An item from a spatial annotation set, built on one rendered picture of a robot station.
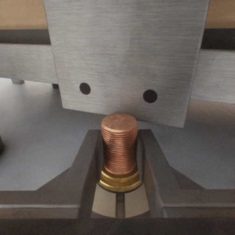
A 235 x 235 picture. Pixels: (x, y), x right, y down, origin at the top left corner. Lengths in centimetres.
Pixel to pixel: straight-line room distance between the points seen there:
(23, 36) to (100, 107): 21
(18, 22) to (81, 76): 19
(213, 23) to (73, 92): 16
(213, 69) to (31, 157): 29
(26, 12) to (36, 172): 24
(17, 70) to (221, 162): 34
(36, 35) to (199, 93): 25
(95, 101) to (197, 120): 30
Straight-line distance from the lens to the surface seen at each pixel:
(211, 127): 41
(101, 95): 15
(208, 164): 31
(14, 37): 35
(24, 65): 28
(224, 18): 23
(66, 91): 17
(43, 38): 31
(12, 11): 34
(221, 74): 19
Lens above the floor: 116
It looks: 29 degrees up
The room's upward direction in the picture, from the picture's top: 179 degrees clockwise
